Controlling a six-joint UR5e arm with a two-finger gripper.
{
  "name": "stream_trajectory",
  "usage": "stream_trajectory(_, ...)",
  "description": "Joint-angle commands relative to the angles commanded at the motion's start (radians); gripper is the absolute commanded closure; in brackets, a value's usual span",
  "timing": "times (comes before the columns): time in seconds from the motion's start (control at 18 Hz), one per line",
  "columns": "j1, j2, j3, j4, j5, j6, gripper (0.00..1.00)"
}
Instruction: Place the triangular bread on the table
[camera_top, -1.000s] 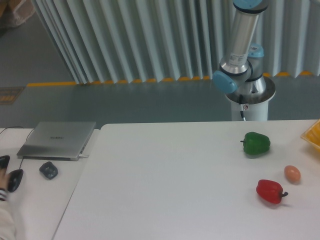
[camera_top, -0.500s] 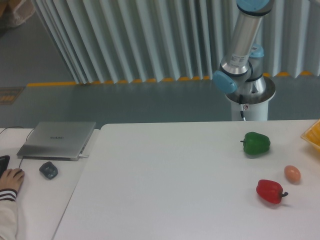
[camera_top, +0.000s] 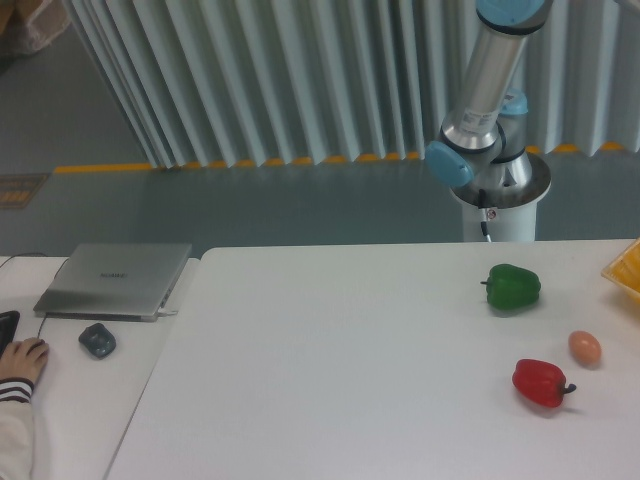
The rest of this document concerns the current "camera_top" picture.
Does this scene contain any person's bare hand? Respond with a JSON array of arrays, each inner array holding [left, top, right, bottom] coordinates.
[[0, 338, 45, 385]]

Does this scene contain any dark grey earbuds case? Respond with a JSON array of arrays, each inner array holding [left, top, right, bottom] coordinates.
[[78, 323, 117, 360]]

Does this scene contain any grey folding partition screen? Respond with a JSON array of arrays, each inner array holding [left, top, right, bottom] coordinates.
[[66, 1, 639, 168]]

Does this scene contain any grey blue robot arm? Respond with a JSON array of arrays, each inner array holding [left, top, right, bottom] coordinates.
[[425, 1, 552, 187]]

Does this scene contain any cardboard box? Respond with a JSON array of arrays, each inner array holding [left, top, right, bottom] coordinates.
[[1, 1, 71, 74]]

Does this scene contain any yellow plastic basket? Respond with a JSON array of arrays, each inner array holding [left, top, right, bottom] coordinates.
[[601, 239, 640, 303]]

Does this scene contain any black mouse cable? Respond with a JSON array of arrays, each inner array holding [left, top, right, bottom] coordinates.
[[0, 252, 71, 341]]

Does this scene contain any white sleeved forearm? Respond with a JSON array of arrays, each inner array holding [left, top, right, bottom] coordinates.
[[1, 377, 35, 480]]

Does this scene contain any red bell pepper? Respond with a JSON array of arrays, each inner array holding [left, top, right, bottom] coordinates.
[[512, 359, 577, 409]]

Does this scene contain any silver closed laptop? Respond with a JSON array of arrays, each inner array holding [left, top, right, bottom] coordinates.
[[33, 243, 192, 321]]

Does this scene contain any black computer mouse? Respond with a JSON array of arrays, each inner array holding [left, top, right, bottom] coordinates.
[[28, 339, 49, 371]]

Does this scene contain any brown egg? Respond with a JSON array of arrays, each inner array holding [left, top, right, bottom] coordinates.
[[568, 330, 602, 368]]

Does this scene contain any green bell pepper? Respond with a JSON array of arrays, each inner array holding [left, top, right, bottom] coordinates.
[[482, 264, 541, 311]]

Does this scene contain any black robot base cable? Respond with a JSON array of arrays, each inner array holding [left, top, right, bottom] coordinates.
[[477, 188, 496, 244]]

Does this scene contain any black keyboard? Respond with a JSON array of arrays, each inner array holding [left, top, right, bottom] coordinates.
[[0, 310, 20, 356]]

